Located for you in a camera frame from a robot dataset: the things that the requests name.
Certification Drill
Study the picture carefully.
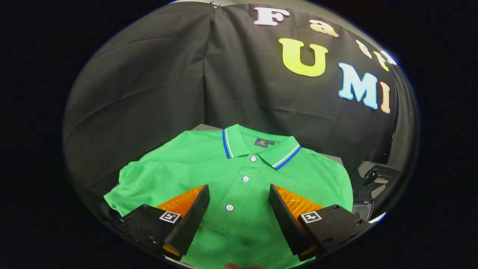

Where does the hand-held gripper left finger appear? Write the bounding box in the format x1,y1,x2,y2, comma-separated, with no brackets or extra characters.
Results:
111,185,210,262

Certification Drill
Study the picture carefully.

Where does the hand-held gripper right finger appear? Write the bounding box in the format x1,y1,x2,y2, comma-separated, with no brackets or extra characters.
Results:
269,183,371,262

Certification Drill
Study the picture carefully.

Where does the green polo shirt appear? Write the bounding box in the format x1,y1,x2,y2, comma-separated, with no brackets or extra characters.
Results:
104,124,354,269

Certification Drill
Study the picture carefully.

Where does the black backdrop cloth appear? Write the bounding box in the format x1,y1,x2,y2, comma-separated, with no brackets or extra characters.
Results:
63,1,419,197

